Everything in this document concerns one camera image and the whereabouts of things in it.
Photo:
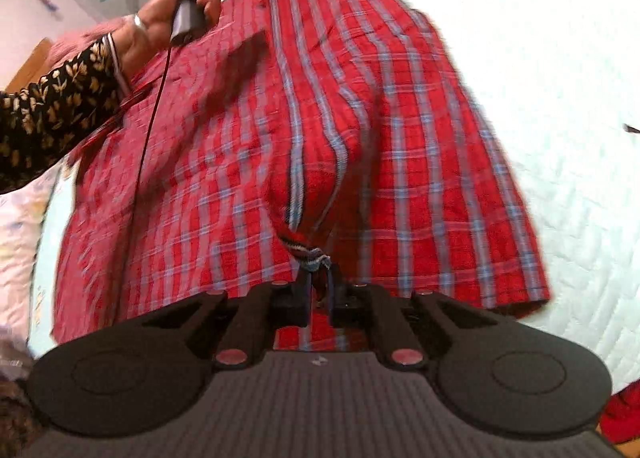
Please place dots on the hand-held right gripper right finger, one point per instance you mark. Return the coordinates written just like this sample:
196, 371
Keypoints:
340, 298

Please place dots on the person's left forearm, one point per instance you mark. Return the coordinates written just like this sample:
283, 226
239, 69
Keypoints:
55, 108

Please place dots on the person's floral clothed body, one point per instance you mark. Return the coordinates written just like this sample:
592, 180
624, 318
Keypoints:
15, 413

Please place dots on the mint quilted blanket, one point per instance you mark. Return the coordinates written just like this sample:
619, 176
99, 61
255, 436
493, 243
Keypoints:
550, 63

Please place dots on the red cloth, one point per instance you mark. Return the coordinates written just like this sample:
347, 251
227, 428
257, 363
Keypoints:
622, 413

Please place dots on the person's left hand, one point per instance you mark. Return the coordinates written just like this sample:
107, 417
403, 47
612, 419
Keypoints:
155, 23

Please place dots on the wooden headboard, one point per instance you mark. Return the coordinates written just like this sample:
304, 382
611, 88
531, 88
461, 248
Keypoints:
30, 68

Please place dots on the pale floral pillow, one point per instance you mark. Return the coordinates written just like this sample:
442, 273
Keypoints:
20, 248

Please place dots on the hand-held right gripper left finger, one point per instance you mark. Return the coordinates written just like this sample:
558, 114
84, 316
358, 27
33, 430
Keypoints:
299, 295

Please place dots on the red plaid shirt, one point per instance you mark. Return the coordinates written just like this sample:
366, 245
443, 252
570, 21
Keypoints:
325, 138

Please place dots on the pink patterned cloth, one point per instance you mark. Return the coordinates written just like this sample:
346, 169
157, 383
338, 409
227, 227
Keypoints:
75, 43

